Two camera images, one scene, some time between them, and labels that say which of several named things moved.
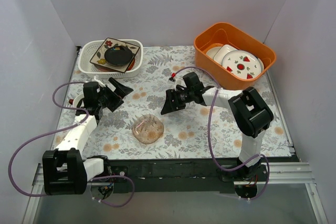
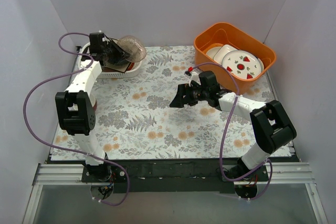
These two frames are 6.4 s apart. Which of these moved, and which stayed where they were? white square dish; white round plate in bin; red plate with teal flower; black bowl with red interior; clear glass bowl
Moved: clear glass bowl
Stayed: white round plate in bin; black bowl with red interior; red plate with teal flower; white square dish
